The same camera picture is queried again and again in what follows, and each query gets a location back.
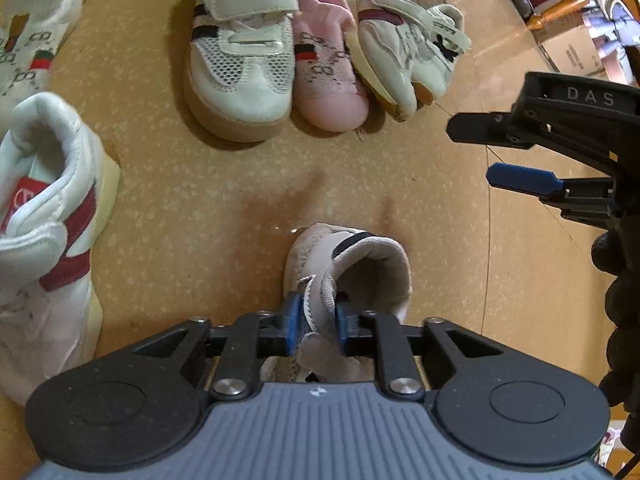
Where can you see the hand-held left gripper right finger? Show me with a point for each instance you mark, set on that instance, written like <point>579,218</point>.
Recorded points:
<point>344,330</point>

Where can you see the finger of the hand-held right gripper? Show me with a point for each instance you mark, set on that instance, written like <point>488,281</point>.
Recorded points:
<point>480,129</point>
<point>520,176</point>

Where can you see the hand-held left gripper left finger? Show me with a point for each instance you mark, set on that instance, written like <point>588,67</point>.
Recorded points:
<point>291,325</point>

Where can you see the white black-stripe shoe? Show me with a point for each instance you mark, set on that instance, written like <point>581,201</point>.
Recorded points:
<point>370,265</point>

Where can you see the white mesh velcro sneaker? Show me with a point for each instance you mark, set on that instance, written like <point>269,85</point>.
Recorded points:
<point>240,65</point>

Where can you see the white red-stripe high-top shoe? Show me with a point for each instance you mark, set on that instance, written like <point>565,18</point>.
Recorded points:
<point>45,170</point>

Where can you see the person's right hand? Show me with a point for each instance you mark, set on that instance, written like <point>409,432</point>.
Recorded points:
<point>622,310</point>

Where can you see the cardboard box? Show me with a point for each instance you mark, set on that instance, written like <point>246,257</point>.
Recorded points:
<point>570,50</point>

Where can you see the pink knit sock shoe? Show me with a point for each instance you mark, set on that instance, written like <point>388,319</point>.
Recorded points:
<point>325,90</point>

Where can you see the white knit sock shoe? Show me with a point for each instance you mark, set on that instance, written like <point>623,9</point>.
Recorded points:
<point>35,25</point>

